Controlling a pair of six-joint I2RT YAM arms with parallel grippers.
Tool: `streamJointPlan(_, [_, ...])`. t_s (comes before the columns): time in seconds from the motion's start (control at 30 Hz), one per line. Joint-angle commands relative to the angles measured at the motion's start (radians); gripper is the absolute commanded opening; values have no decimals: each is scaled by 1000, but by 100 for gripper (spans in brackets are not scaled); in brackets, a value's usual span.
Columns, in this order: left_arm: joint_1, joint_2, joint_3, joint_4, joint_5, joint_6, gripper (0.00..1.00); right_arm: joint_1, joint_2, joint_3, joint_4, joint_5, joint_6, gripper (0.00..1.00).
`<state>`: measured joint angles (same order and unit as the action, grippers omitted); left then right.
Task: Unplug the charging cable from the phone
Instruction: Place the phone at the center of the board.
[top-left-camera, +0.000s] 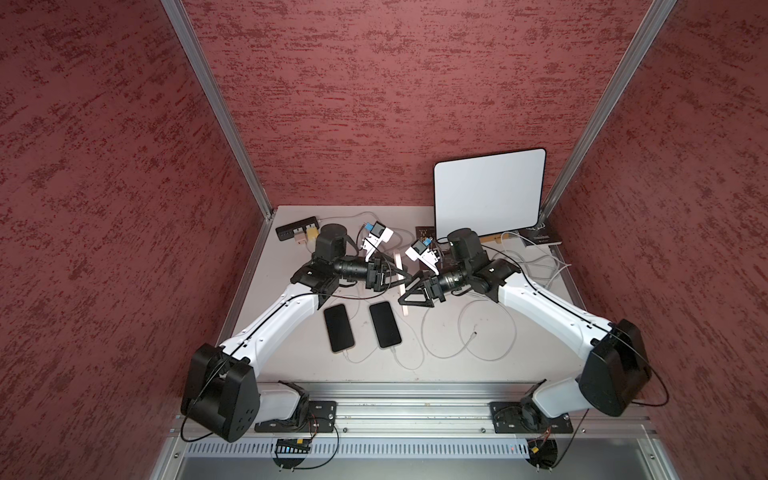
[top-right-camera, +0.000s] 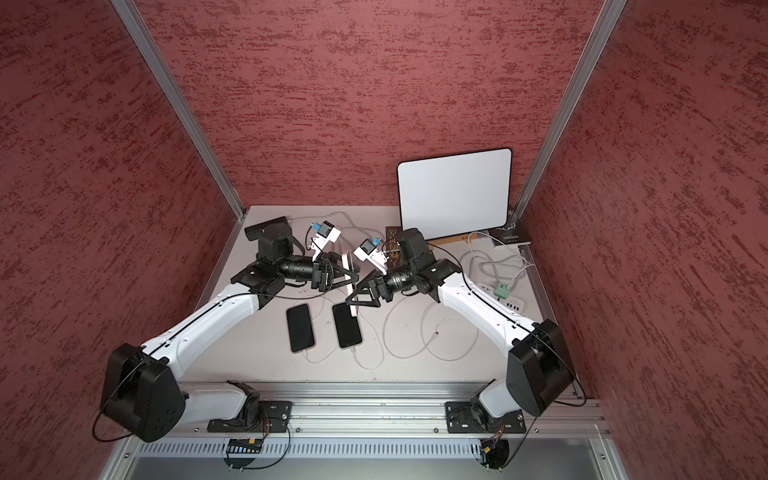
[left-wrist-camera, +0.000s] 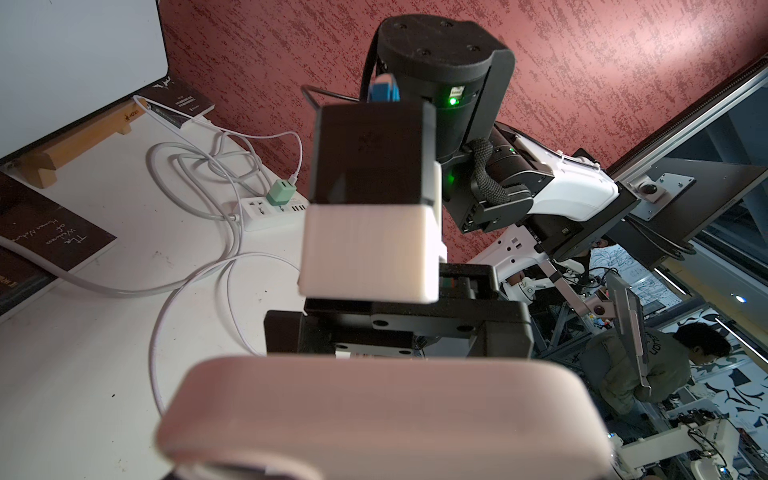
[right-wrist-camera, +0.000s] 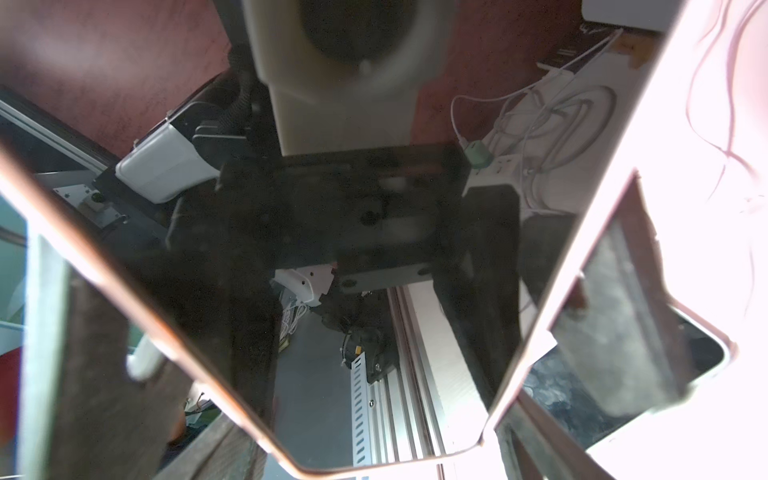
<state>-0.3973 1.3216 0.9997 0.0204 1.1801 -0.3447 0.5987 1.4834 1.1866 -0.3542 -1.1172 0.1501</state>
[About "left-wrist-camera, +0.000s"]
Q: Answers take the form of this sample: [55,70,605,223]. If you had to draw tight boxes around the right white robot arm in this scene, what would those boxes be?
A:
[264,14,653,366]

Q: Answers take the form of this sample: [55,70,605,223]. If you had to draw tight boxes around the thick grey cable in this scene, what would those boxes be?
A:
[0,141,253,299]

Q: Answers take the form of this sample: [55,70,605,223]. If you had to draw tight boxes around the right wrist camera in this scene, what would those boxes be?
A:
[298,74,447,304]

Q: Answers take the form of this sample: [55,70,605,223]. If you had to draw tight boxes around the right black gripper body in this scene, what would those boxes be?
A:
[263,264,534,358]

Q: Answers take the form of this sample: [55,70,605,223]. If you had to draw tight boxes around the wooden panel stand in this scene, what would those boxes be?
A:
[16,100,148,189]

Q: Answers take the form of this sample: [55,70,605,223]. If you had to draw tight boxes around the dark book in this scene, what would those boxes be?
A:
[1,174,117,321]

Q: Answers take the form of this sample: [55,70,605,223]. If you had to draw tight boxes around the white power strip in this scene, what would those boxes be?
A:
[233,196,308,232]

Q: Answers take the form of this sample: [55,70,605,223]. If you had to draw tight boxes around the green charger plug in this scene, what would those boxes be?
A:
[266,179,297,206]

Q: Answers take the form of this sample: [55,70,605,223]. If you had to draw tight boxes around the small black booklet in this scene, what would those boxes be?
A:
[137,75,215,129]

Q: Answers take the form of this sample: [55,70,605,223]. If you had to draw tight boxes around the white light panel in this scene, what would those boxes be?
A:
[1,0,169,163]

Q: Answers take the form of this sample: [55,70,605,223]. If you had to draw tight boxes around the white charging cable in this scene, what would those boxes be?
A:
[148,250,301,418]

